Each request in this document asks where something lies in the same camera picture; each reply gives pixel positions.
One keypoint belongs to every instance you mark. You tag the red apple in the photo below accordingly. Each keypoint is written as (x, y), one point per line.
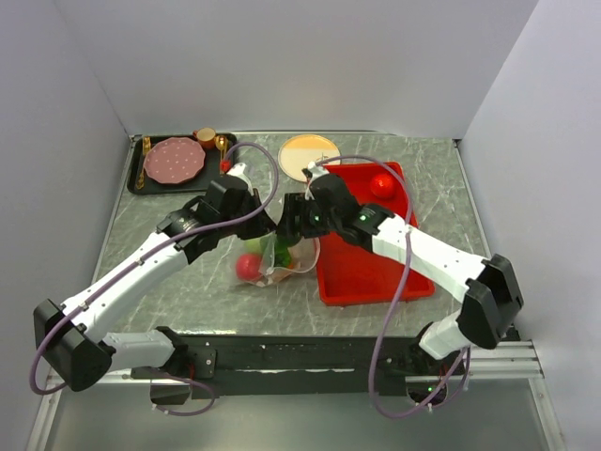
(248, 267)

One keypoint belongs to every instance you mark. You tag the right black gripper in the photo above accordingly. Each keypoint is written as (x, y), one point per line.
(296, 205)

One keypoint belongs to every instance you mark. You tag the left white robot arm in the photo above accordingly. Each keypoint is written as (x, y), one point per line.
(76, 337)

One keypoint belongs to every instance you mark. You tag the pink dotted plate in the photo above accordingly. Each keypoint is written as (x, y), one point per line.
(174, 161)

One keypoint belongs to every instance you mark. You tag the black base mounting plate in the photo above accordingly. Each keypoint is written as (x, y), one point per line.
(167, 398)

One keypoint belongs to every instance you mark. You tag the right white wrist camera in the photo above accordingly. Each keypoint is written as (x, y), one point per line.
(312, 172)

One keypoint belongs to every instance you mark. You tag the gold fork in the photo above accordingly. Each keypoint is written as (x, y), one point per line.
(146, 147)

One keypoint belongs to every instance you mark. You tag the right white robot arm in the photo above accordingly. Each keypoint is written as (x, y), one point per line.
(486, 288)

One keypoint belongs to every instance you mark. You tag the orange cup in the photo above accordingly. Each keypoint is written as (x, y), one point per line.
(205, 137)

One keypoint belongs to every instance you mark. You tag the aluminium rail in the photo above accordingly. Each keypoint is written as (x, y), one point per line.
(516, 362)

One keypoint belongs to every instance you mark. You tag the light green apple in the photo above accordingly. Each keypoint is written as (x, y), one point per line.
(258, 245)

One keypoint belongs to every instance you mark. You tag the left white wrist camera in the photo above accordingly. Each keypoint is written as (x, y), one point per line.
(241, 171)

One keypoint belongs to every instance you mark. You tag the gold spoon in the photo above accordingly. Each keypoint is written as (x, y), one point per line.
(222, 144)

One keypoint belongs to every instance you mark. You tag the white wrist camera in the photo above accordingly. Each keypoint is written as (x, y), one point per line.
(312, 172)
(241, 171)

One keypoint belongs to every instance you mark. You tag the beige round plate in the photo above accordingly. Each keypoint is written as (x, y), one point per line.
(298, 151)

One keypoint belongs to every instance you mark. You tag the clear zip top bag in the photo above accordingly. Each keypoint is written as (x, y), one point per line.
(305, 255)

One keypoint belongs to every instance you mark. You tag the red tomato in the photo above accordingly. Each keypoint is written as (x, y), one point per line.
(382, 186)

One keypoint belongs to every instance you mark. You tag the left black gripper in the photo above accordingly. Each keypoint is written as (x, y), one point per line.
(263, 225)

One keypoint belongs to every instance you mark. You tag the green bell pepper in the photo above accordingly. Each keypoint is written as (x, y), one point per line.
(282, 257)

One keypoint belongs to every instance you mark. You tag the red plastic bin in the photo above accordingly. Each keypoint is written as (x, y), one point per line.
(348, 275)

